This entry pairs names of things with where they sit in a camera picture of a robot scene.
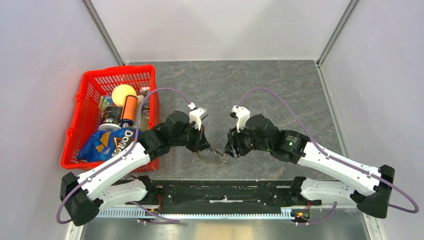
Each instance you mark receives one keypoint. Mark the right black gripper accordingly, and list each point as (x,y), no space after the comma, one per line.
(234,141)

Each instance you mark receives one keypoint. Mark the blue Doritos chip bag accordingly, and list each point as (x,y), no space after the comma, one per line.
(103,145)

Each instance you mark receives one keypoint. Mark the yellow ball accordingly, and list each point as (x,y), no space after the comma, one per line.
(120,92)

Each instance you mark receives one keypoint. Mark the colourful small box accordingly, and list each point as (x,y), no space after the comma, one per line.
(105,101)

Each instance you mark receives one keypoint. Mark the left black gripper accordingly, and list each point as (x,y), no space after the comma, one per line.
(201,141)

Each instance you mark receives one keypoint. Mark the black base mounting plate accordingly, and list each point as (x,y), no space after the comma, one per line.
(215,197)

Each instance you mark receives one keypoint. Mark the black can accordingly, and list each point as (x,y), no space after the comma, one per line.
(111,118)

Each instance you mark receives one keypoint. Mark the red plastic basket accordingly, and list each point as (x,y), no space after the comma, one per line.
(87,114)

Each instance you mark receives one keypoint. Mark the clear green bottle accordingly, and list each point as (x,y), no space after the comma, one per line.
(143,122)

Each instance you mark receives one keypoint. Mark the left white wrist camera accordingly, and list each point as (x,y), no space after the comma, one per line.
(196,115)

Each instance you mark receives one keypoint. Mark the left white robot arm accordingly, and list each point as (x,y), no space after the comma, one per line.
(85,195)

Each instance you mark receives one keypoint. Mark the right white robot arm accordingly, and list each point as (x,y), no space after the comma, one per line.
(356,183)

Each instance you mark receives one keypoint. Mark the orange cylinder bottle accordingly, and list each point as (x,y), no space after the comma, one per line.
(128,114)

